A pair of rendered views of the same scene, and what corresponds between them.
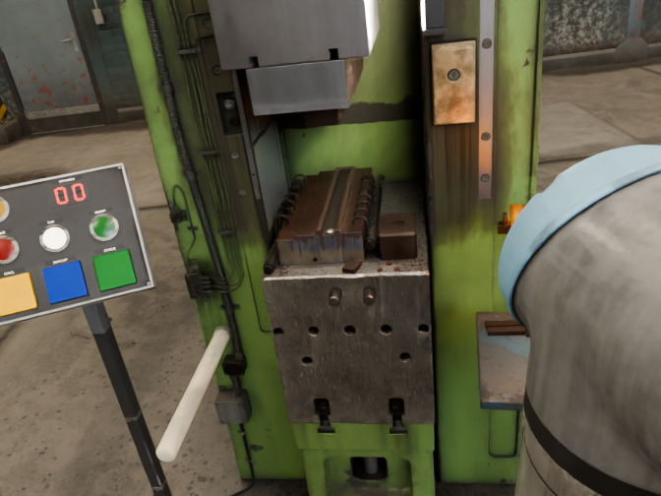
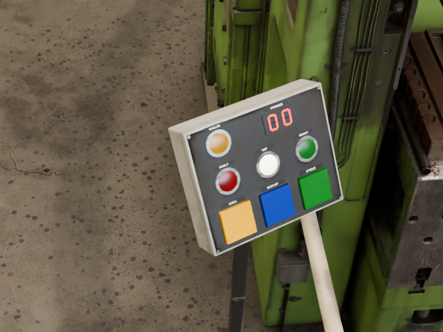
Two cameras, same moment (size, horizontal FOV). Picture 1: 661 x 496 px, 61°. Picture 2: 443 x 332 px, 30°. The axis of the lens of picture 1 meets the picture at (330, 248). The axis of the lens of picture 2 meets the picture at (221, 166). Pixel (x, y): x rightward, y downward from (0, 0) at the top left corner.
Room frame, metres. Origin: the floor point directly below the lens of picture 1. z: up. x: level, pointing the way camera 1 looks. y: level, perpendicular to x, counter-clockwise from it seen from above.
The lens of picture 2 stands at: (-0.06, 1.04, 2.34)
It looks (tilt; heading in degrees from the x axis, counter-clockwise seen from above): 46 degrees down; 342
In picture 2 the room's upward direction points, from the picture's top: 3 degrees clockwise
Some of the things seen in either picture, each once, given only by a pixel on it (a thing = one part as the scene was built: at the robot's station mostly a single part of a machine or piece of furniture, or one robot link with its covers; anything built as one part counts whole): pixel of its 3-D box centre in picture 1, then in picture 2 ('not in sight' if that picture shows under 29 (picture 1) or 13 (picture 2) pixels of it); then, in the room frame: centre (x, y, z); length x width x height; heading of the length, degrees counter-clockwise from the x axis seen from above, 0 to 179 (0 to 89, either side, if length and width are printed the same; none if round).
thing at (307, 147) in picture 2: (103, 226); (306, 149); (1.11, 0.47, 1.09); 0.05 x 0.03 x 0.04; 80
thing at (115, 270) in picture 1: (115, 270); (314, 188); (1.07, 0.46, 1.01); 0.07 x 0.05 x 0.07; 105
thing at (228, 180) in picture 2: (3, 249); (227, 181); (1.06, 0.67, 1.09); 0.05 x 0.03 x 0.04; 80
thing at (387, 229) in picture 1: (398, 235); not in sight; (1.17, -0.16, 0.95); 0.12 x 0.08 x 0.06; 170
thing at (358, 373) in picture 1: (360, 292); (441, 158); (1.35, -0.07, 0.69); 0.56 x 0.38 x 0.45; 170
